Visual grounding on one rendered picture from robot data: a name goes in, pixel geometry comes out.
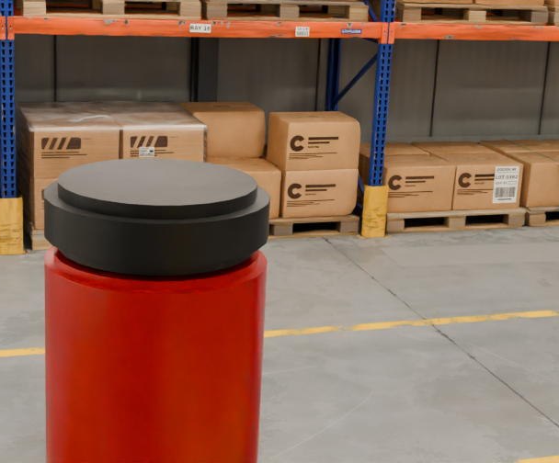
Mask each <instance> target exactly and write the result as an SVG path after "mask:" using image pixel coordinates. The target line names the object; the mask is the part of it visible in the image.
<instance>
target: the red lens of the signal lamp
mask: <svg viewBox="0 0 559 463"><path fill-rule="evenodd" d="M267 268H268V260H267V259H266V257H265V256H264V255H263V253H262V252H261V251H259V250H257V251H256V252H253V255H251V256H250V257H249V258H248V259H246V260H245V261H244V262H243V263H240V264H238V265H234V266H231V267H228V268H224V269H220V270H216V271H211V272H207V273H199V274H190V275H181V276H147V275H133V274H122V273H117V272H111V271H105V270H100V269H96V268H93V267H90V266H86V265H80V264H78V263H76V262H75V261H73V260H71V259H69V258H67V257H65V256H64V255H63V254H62V253H61V252H60V251H59V249H58V248H57V247H55V246H52V247H51V248H50V250H49V251H48V252H47V253H46V254H45V255H44V274H45V393H46V463H257V458H258V441H259V422H260V402H261V383H262V364H263V344H264V325H265V306H266V287H267Z"/></svg>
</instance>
